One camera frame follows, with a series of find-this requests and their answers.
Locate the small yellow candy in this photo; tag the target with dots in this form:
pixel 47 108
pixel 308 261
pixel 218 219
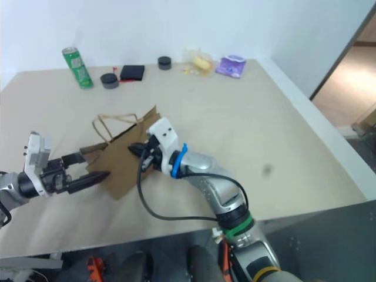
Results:
pixel 187 70

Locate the purple snack packet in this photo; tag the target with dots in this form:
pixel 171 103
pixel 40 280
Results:
pixel 231 67

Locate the blue wrist clip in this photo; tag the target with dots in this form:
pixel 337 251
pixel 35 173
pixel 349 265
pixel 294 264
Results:
pixel 177 163

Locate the orange clamp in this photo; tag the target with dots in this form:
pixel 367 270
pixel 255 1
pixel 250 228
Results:
pixel 95 268
pixel 224 258

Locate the black round container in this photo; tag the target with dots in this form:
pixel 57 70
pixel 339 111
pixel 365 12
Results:
pixel 109 81
pixel 164 63

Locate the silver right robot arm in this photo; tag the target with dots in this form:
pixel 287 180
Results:
pixel 214 188

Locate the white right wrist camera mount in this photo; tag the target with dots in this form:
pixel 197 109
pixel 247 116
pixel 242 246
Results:
pixel 166 138

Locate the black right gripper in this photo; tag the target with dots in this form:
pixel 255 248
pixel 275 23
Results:
pixel 152 158

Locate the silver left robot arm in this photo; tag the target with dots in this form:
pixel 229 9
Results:
pixel 11 188

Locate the bread in clear bag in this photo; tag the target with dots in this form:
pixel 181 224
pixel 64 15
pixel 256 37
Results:
pixel 201 62

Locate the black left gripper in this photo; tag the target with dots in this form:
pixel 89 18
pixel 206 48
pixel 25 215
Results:
pixel 55 177

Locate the green drink can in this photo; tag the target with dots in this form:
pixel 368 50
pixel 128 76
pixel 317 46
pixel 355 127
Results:
pixel 77 69

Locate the black square box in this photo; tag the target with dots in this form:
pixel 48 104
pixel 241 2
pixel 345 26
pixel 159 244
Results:
pixel 132 73

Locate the brown paper bag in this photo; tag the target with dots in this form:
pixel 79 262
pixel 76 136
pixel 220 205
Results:
pixel 123 173

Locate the beige table cloth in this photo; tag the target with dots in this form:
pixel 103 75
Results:
pixel 205 117

